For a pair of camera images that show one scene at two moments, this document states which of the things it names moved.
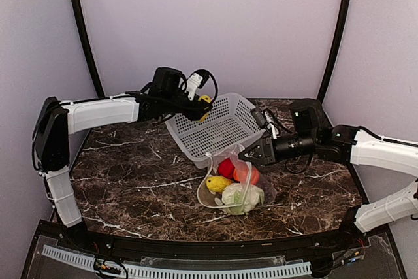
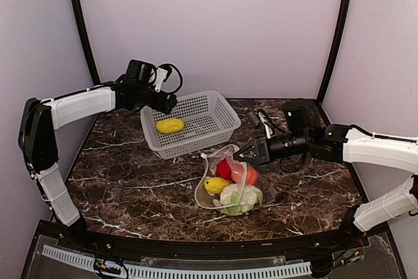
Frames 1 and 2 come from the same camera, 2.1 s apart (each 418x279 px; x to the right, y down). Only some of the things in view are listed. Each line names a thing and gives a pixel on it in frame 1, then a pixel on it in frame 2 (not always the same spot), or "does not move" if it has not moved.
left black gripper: [197, 112] to [170, 104]
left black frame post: [76, 0] does not move
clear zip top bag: [234, 185] does not move
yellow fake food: [217, 183] does not move
